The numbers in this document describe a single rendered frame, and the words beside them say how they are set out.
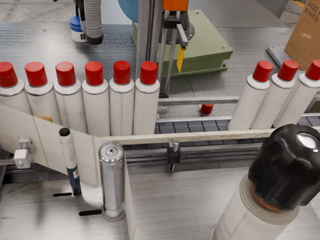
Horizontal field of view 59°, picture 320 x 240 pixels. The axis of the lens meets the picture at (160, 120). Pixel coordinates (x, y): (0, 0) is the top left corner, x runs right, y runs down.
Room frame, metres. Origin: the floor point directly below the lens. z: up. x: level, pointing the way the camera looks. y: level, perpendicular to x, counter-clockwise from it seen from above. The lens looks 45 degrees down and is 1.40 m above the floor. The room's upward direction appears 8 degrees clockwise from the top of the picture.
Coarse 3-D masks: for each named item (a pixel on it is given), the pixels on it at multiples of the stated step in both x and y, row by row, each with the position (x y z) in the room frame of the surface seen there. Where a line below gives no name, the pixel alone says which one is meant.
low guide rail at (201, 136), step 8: (112, 136) 0.41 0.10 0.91; (120, 136) 0.41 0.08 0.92; (128, 136) 0.42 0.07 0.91; (136, 136) 0.42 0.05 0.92; (144, 136) 0.42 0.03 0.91; (152, 136) 0.43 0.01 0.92; (160, 136) 0.43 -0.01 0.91; (168, 136) 0.43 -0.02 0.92; (176, 136) 0.44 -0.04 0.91; (184, 136) 0.44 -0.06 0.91; (192, 136) 0.45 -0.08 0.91; (200, 136) 0.45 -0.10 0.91; (208, 136) 0.45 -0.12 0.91; (216, 136) 0.46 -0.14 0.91; (224, 136) 0.47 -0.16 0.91; (232, 136) 0.47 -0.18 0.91; (240, 136) 0.48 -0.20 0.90; (248, 136) 0.48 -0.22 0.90; (256, 136) 0.49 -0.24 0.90; (264, 136) 0.49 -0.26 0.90; (128, 144) 0.41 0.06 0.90
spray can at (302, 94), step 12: (312, 60) 0.56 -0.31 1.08; (312, 72) 0.54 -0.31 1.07; (300, 84) 0.54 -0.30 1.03; (312, 84) 0.53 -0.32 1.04; (288, 96) 0.56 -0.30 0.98; (300, 96) 0.53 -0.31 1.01; (312, 96) 0.53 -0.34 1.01; (288, 108) 0.54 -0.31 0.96; (300, 108) 0.53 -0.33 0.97; (276, 120) 0.55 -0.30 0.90; (288, 120) 0.53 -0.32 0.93
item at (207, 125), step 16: (160, 128) 0.49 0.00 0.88; (176, 128) 0.50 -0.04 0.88; (192, 128) 0.50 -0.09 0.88; (208, 128) 0.51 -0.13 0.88; (224, 128) 0.52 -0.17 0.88; (272, 128) 0.54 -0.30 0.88; (144, 144) 0.43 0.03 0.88; (160, 144) 0.44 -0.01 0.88; (192, 144) 0.45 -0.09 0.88; (208, 144) 0.46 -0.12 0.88; (224, 144) 0.47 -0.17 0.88
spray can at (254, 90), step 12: (264, 60) 0.53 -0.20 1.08; (264, 72) 0.50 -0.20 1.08; (252, 84) 0.50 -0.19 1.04; (264, 84) 0.50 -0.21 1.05; (240, 96) 0.52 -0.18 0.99; (252, 96) 0.49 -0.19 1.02; (264, 96) 0.50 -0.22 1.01; (240, 108) 0.50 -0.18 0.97; (252, 108) 0.49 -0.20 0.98; (240, 120) 0.50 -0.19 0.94; (252, 120) 0.50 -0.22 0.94
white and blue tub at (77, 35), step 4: (76, 16) 0.96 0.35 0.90; (72, 20) 0.93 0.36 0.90; (76, 20) 0.93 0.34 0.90; (72, 24) 0.91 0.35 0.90; (76, 24) 0.91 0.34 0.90; (72, 28) 0.91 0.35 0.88; (76, 28) 0.90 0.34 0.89; (80, 28) 0.91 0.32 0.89; (72, 32) 0.91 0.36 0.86; (76, 32) 0.91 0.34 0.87; (80, 32) 0.91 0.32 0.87; (72, 36) 0.92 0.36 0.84; (76, 36) 0.91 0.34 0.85; (80, 36) 0.91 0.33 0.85; (84, 36) 0.91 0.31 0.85; (76, 40) 0.91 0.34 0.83; (80, 40) 0.91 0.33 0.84; (84, 40) 0.91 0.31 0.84
